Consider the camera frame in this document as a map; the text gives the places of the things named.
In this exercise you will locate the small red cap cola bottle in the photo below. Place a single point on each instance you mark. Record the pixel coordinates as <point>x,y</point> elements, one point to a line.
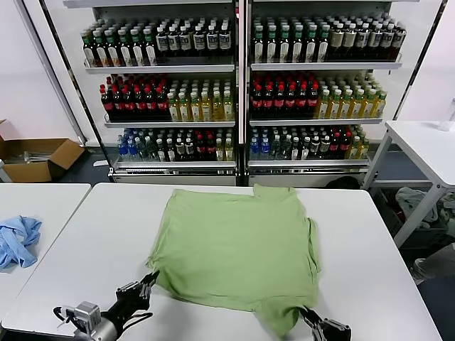
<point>200,149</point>
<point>334,146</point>
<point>344,146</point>
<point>210,149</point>

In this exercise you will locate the small blue water bottle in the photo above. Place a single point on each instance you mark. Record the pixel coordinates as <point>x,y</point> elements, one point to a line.
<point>265,149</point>
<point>254,149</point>
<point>123,151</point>
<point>132,152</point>

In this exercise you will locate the dark bottle beige label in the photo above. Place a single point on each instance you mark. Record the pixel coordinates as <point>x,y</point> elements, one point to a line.
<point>335,40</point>
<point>349,39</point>

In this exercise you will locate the light green t-shirt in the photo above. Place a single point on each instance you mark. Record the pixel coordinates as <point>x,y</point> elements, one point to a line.
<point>231,248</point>

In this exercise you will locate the white paper scrap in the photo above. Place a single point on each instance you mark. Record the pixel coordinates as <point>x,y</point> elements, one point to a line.
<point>99,163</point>

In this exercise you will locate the silver metal parts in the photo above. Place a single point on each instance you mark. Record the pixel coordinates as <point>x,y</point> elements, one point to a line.
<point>32,156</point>

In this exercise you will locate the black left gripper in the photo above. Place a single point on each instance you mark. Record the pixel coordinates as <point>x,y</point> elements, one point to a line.
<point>131,305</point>

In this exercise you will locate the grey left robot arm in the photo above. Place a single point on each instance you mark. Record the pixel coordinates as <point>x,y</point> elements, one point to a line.
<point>103,330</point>

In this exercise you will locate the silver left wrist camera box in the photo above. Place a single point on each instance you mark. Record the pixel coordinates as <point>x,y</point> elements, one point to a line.
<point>87,314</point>

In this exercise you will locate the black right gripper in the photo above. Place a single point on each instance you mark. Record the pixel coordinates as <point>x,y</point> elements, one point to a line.
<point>336,332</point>

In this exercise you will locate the green cap tea bottle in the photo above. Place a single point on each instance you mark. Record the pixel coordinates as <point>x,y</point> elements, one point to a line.
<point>322,46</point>
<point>100,49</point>
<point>297,46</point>
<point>284,46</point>
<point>271,46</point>
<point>310,46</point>
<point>112,49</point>
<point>124,49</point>
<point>88,49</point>
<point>259,46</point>
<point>137,49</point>
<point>149,49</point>

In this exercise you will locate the beverage display shelf unit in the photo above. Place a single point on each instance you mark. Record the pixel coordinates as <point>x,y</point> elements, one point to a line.
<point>160,69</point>
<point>320,66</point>

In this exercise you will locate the white side table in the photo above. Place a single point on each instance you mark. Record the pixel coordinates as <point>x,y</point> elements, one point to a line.
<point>419,149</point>

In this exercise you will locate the dark clothing pile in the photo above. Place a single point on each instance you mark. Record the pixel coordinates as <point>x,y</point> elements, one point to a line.
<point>448,213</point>

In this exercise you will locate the small yellow juice bottle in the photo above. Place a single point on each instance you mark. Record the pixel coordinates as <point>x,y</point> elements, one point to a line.
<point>364,151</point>
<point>219,152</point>
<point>229,152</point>
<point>354,151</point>

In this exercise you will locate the open brown cardboard box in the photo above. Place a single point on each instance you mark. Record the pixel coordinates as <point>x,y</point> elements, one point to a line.
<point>25,172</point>

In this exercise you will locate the small dark tea bottle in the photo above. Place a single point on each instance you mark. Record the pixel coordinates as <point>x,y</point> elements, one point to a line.
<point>315,147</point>
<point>180,151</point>
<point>190,151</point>
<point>324,147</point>

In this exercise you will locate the black plastic crate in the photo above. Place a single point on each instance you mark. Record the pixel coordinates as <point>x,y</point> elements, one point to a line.
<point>387,213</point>

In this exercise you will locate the black bag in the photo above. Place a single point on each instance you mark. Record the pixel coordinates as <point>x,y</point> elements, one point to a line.
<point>341,182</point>

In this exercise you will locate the grey clothing pile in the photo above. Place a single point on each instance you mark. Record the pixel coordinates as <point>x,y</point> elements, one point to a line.
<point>409,202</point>

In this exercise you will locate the small white label bottle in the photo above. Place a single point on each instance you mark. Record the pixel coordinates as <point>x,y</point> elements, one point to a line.
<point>305,151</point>
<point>161,152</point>
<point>295,151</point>
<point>171,152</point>

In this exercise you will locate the dark bottle blue white label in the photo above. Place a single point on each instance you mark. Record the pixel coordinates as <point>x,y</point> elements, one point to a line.
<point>224,42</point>
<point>174,43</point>
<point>162,44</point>
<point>198,42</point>
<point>374,39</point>
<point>185,43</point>
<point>362,39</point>
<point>211,42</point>
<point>400,37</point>
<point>387,38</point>

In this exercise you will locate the glass cooler door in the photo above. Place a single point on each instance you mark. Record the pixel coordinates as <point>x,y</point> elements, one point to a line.
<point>419,60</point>
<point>54,53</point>

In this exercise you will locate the clear plastic container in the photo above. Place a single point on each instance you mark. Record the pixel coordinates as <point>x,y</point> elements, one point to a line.
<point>447,125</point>

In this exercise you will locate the crumpled light blue cloth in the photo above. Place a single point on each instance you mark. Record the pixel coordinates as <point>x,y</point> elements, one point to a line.
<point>17,241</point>

